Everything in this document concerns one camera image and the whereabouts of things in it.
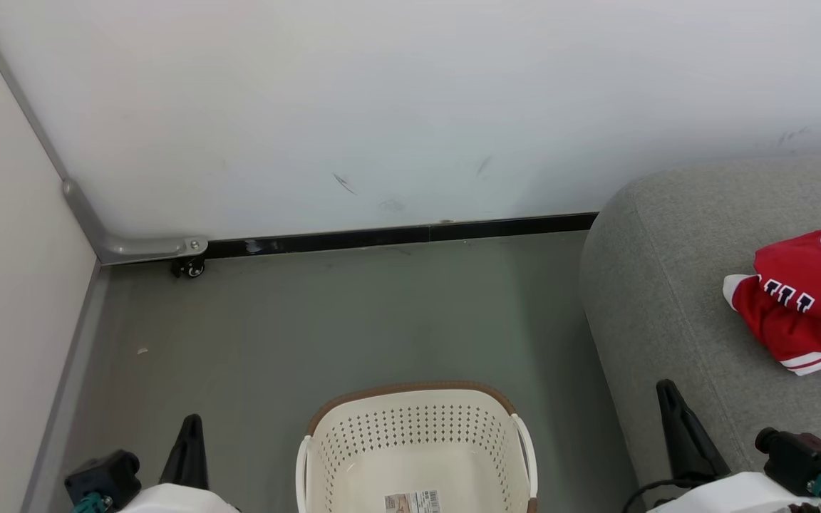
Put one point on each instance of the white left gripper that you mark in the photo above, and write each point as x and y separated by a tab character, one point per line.
175	501

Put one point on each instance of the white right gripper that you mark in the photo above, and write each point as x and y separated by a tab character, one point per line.
731	495

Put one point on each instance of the red shorts with white band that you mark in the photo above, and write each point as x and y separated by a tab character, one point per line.
774	331

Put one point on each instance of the grey fabric sofa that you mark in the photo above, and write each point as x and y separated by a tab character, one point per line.
667	285

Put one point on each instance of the small black caster wheel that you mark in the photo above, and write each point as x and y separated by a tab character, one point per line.
189	268

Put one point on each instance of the paper label in basket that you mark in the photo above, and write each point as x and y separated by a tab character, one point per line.
412	502

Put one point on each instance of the cream perforated laundry basket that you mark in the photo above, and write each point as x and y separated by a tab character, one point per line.
417	427

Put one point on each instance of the black baseboard strip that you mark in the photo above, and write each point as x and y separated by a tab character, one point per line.
382	235

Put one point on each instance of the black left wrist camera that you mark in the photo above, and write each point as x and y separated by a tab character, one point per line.
100	476

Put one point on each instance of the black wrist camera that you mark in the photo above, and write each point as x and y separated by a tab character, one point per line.
799	456
100	476

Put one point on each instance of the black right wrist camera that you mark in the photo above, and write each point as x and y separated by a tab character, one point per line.
799	456

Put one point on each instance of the grey metal corner bracket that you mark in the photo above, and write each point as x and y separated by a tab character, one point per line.
132	249

